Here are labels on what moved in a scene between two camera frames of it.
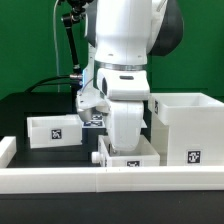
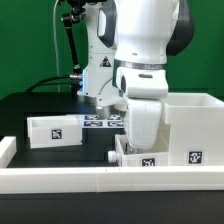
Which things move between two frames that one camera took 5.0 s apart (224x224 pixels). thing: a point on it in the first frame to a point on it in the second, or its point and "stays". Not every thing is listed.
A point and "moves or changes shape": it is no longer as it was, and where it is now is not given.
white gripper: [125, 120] to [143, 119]
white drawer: [54, 130] stays
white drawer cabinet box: [188, 128] stays
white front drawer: [145, 155] moves or changes shape
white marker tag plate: [96, 121] stays
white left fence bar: [8, 149] stays
